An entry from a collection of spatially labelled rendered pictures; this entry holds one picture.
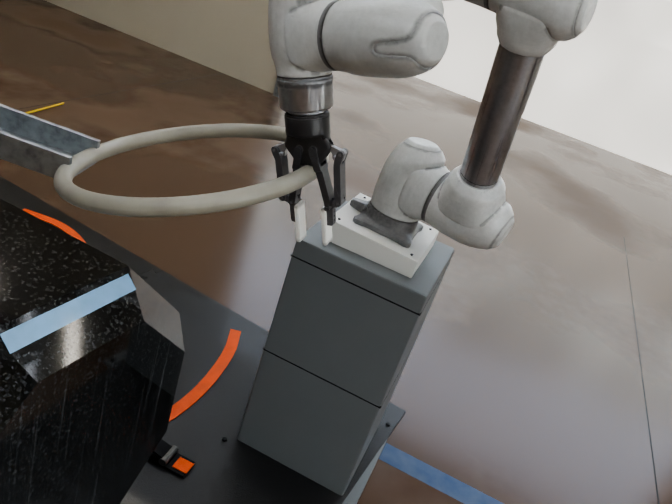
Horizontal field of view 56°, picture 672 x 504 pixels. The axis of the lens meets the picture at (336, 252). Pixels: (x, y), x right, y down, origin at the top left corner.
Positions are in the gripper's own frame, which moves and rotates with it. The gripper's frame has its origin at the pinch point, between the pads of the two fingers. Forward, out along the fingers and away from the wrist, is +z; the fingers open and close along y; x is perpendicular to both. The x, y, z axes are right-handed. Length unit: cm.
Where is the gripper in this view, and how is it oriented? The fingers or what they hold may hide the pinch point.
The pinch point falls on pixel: (313, 224)
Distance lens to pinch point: 113.0
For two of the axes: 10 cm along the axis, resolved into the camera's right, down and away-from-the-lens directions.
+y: -9.3, -1.3, 3.5
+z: 0.4, 9.0, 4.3
